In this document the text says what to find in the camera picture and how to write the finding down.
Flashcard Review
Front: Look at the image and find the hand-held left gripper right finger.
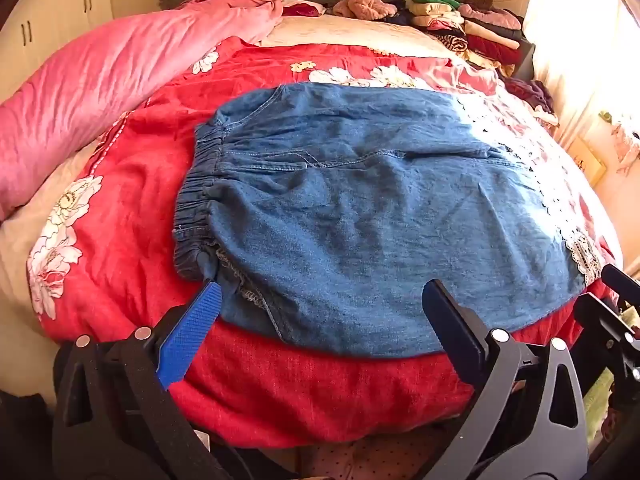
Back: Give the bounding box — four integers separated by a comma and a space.
421, 279, 589, 480

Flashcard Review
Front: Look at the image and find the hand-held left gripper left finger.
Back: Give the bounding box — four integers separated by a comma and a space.
52, 280, 236, 480

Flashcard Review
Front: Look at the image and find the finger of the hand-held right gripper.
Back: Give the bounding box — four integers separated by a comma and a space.
572, 292, 640, 386
601, 264, 640, 303

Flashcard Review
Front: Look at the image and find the blue denim pants lace trim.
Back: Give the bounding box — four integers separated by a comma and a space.
172, 82, 608, 360

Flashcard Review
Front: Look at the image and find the yellow-green cloth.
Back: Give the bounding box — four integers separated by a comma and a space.
584, 374, 622, 442

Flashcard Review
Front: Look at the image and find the red floral blanket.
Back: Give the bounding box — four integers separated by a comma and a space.
27, 35, 626, 448

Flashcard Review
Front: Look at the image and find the dotted pink clothing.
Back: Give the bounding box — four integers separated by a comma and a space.
297, 427, 451, 480

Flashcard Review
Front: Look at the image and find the dark purple garment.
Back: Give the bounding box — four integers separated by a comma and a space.
505, 77, 558, 121

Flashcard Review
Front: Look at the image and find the light curtain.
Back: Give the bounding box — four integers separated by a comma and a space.
522, 0, 640, 171

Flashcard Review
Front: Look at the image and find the pink duvet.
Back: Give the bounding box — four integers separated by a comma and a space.
0, 0, 287, 221

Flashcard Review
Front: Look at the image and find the pile of folded clothes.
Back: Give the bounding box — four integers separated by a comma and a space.
400, 0, 536, 68

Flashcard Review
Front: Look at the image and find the pink fuzzy garment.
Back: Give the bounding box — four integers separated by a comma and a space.
332, 0, 398, 21

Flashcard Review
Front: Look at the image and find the dark red garment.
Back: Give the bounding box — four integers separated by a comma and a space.
282, 2, 326, 19

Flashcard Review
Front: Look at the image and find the cream wardrobe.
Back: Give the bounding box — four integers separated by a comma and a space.
0, 0, 118, 91

